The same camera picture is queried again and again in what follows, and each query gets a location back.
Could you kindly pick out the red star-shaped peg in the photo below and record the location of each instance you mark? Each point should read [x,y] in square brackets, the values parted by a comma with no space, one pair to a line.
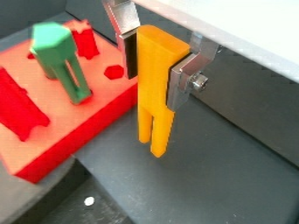
[83,35]

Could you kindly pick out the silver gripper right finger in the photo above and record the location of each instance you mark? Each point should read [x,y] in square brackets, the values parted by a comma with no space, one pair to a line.
[185,76]

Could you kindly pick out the yellow two-pronged peg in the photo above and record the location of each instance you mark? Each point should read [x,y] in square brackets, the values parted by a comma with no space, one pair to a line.
[159,51]

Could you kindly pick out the green hexagon-top forked peg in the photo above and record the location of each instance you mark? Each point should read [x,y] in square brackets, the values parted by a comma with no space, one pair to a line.
[53,49]

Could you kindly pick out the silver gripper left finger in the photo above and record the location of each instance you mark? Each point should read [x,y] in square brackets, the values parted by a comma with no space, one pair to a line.
[124,20]

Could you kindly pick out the tall red rectangular peg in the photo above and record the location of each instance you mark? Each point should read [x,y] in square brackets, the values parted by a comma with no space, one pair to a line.
[20,115]

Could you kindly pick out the red peg board base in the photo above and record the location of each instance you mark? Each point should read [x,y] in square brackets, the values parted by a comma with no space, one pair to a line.
[75,122]

